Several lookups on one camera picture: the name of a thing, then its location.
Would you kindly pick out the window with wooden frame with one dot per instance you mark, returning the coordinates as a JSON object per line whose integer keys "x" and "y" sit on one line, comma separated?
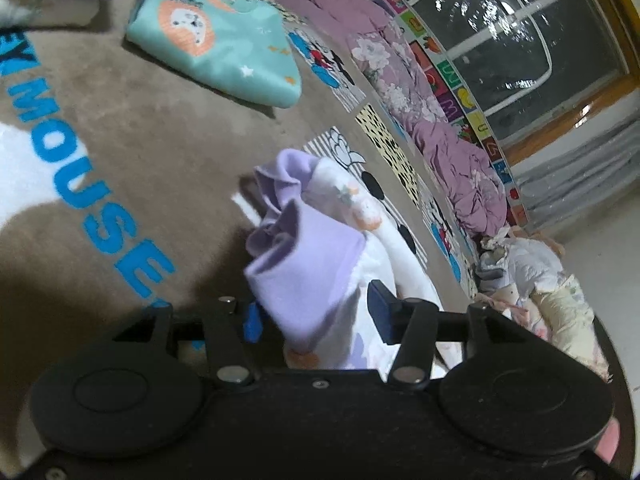
{"x": 535, "y": 69}

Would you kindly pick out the white floral purple-trim jacket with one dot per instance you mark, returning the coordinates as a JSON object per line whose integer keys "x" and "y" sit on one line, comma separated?
{"x": 323, "y": 239}

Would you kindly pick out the alphabet foam headboard panel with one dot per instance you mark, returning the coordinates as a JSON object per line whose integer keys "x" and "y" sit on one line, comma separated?
{"x": 456, "y": 99}

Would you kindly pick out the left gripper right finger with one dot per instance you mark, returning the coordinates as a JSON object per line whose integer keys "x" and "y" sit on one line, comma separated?
{"x": 411, "y": 325}

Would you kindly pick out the brown Mickey Mouse blanket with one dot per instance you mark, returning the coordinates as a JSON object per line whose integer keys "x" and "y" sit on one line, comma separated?
{"x": 179, "y": 158}

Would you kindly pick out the dark wooden bed footboard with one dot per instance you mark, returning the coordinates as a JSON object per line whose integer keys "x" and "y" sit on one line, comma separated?
{"x": 625, "y": 453}

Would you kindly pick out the grey curtain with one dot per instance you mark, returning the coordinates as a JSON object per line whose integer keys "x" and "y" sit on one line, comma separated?
{"x": 581, "y": 178}

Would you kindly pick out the white grey clothes pile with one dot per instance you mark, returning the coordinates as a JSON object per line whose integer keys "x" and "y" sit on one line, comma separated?
{"x": 530, "y": 263}

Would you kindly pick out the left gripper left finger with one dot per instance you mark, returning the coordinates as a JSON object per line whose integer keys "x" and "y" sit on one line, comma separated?
{"x": 228, "y": 363}

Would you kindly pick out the purple floral duvet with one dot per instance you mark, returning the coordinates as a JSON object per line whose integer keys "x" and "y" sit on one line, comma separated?
{"x": 376, "y": 46}

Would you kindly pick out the cream yellow quilt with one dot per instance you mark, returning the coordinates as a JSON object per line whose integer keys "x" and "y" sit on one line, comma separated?
{"x": 570, "y": 321}

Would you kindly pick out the teal folded kids sweater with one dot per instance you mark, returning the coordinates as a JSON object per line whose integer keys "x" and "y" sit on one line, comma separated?
{"x": 238, "y": 47}

